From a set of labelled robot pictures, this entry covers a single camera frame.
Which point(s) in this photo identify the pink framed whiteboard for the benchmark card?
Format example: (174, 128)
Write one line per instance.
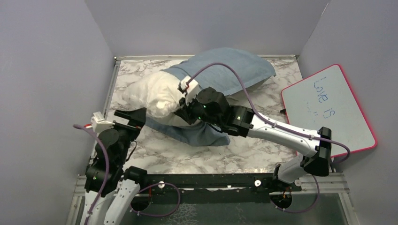
(326, 99)

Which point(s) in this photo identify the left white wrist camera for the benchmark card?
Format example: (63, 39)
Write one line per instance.
(99, 123)

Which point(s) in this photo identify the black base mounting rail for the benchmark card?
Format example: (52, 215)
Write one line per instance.
(211, 188)

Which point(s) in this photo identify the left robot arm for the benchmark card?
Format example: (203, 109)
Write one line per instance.
(109, 189)

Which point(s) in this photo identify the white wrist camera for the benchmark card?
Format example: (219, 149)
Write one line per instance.
(189, 88)
(99, 123)

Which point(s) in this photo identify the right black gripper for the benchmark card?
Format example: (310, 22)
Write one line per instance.
(185, 110)

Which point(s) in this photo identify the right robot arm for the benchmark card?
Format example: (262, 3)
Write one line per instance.
(313, 146)

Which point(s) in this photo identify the patchwork and blue pillowcase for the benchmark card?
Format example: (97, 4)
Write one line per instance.
(232, 72)

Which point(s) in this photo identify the aluminium table frame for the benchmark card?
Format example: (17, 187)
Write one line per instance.
(109, 189)

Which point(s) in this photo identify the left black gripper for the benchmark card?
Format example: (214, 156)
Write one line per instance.
(137, 119)

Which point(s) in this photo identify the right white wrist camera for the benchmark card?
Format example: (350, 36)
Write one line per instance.
(189, 88)

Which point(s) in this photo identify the white pillow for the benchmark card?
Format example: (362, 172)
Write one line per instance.
(159, 94)

